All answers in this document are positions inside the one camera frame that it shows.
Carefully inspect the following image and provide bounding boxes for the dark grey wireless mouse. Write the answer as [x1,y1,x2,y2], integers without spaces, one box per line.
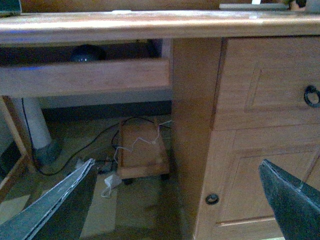
[70,44,106,62]

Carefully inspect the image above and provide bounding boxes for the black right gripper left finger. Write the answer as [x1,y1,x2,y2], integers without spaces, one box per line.
[0,159,98,240]

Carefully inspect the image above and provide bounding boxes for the white thin cable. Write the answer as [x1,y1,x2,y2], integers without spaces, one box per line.
[113,119,173,163]

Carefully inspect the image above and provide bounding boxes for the white pole with base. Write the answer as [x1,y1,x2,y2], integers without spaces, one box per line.
[12,97,62,166]

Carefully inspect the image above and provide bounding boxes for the small wooden wheeled stand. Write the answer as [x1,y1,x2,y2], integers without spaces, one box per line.
[114,117,170,185]

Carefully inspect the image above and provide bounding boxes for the crumpled white paper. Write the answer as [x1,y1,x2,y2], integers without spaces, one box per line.
[101,173,122,198]

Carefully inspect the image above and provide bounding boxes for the wooden pull-out keyboard tray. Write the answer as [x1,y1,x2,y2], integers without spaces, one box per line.
[0,58,172,98]

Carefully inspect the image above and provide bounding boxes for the black round door knob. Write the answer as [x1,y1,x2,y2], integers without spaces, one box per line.
[205,193,220,206]

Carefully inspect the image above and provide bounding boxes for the black floor cable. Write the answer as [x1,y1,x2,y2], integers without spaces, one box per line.
[34,116,156,176]

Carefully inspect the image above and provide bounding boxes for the wooden desk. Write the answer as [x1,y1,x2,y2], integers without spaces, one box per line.
[0,10,320,240]

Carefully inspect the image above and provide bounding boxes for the grey laptop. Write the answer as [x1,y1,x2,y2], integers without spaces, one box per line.
[0,0,22,17]

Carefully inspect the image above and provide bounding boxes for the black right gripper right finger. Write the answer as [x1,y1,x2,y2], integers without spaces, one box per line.
[258,159,320,240]

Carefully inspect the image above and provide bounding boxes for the black ring drawer handle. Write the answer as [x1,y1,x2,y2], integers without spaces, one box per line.
[303,85,320,108]

